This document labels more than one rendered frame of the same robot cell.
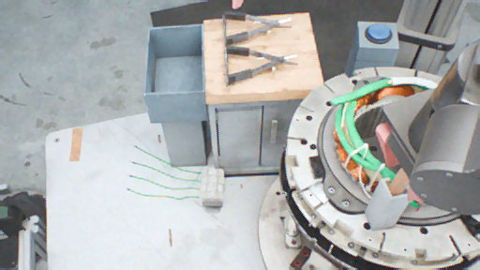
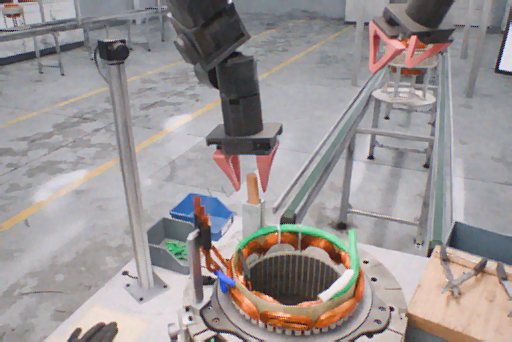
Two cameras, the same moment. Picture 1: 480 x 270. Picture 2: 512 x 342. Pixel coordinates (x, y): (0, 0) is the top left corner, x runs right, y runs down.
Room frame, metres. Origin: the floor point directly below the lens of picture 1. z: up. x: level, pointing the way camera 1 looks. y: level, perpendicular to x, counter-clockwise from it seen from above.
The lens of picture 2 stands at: (0.49, -0.75, 1.51)
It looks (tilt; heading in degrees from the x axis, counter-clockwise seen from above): 26 degrees down; 116
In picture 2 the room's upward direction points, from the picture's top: straight up
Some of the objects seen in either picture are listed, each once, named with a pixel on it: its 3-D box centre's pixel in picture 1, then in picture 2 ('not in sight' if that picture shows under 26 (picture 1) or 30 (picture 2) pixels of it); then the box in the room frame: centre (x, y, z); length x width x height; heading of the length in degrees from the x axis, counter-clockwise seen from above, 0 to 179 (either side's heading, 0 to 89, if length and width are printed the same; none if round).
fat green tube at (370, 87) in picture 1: (380, 89); (347, 263); (0.40, -0.27, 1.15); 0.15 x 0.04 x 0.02; 88
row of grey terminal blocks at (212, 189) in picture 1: (213, 187); not in sight; (0.48, -0.03, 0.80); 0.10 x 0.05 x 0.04; 168
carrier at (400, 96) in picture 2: not in sight; (406, 73); (0.19, 1.99, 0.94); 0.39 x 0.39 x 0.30
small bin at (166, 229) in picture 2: not in sight; (174, 244); (-0.14, 0.03, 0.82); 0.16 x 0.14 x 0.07; 3
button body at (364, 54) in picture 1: (364, 79); not in sight; (0.62, -0.38, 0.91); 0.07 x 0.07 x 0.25; 74
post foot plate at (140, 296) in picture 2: not in sight; (146, 286); (-0.13, -0.11, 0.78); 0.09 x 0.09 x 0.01; 69
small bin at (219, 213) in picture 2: not in sight; (203, 216); (-0.15, 0.20, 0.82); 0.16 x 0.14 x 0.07; 5
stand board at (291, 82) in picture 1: (260, 56); (481, 300); (0.59, -0.15, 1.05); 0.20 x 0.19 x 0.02; 83
